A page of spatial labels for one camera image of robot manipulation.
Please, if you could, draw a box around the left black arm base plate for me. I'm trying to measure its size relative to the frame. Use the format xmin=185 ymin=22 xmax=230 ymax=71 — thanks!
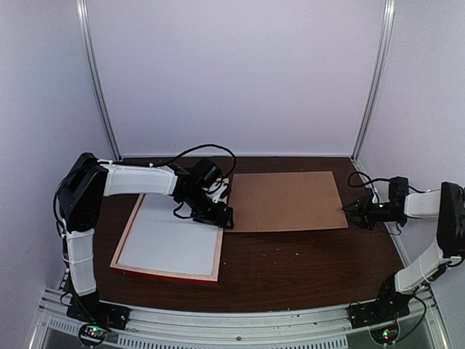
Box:
xmin=66 ymin=299 xmax=130 ymax=330

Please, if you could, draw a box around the right aluminium corner post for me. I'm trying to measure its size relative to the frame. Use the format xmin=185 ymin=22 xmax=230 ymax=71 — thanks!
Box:
xmin=351 ymin=0 xmax=395 ymax=163

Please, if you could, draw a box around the aluminium corner post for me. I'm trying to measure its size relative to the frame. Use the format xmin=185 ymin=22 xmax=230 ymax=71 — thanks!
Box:
xmin=76 ymin=0 xmax=122 ymax=160
xmin=351 ymin=0 xmax=395 ymax=163

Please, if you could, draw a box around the wooden picture frame red edge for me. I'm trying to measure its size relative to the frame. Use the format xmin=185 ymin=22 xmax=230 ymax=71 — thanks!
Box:
xmin=109 ymin=177 xmax=232 ymax=284

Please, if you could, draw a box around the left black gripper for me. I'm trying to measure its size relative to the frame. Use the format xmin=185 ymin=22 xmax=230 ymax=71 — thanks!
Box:
xmin=182 ymin=190 xmax=235 ymax=230

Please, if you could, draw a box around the left aluminium corner post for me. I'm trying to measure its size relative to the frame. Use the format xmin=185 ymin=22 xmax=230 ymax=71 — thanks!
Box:
xmin=76 ymin=0 xmax=122 ymax=160

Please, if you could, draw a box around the left black cable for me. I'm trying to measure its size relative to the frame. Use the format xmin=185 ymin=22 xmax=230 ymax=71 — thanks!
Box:
xmin=169 ymin=144 xmax=238 ymax=221

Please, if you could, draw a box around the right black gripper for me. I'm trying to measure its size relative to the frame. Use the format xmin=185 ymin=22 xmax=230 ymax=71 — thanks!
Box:
xmin=342 ymin=193 xmax=405 ymax=230

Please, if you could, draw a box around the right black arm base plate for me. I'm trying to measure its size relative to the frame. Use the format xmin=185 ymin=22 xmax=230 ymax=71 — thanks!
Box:
xmin=347 ymin=300 xmax=410 ymax=329

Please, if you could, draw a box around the aluminium front rail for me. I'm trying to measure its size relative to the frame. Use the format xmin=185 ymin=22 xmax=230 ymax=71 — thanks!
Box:
xmin=28 ymin=303 xmax=448 ymax=349

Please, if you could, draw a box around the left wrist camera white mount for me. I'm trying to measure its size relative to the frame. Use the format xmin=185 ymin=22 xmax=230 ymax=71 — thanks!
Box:
xmin=206 ymin=178 xmax=230 ymax=203

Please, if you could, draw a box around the landscape photo print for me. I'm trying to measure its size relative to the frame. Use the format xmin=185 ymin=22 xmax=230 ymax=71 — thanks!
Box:
xmin=118 ymin=194 xmax=223 ymax=277

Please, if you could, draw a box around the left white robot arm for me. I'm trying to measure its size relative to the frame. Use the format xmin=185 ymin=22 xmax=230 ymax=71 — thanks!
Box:
xmin=53 ymin=152 xmax=234 ymax=323

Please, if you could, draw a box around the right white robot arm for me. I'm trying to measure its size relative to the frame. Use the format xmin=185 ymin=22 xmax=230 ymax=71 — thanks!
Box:
xmin=342 ymin=177 xmax=464 ymax=321

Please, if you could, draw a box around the brown backing board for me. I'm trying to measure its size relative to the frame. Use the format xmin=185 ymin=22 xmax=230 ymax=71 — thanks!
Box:
xmin=228 ymin=171 xmax=348 ymax=233

